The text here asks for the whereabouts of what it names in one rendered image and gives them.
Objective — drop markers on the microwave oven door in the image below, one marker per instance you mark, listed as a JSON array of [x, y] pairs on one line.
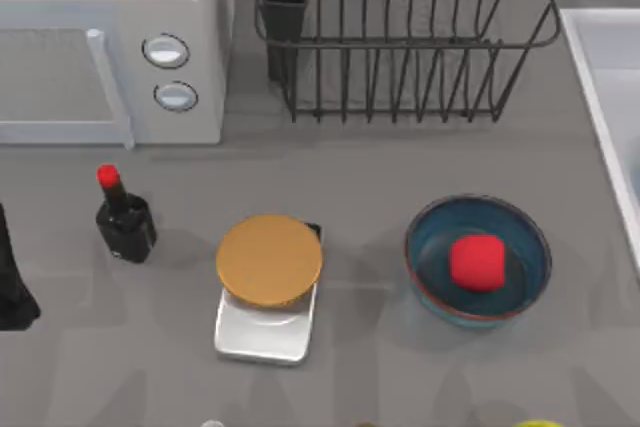
[[45, 77]]

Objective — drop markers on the small grey object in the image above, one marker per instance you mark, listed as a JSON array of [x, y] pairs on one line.
[[212, 424]]

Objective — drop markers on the red apple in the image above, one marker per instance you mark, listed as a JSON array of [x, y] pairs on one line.
[[477, 263]]

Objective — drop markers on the black cutlery holder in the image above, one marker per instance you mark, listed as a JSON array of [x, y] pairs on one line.
[[283, 2]]

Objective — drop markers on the large microwave knob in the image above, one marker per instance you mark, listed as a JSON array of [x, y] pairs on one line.
[[165, 50]]

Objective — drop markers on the small microwave knob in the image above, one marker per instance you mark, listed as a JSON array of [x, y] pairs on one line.
[[175, 96]]

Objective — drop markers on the blue bowl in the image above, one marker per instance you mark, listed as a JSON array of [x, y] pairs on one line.
[[430, 292]]

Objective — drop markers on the pale microwave oven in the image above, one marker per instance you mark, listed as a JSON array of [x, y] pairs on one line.
[[210, 72]]

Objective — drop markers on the orange round scale plate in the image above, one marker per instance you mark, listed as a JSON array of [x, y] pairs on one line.
[[269, 260]]

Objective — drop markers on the yellow-green object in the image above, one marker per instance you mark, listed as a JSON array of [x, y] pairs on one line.
[[537, 424]]

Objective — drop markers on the black bottle with red cap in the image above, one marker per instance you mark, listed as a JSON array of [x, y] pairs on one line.
[[125, 229]]

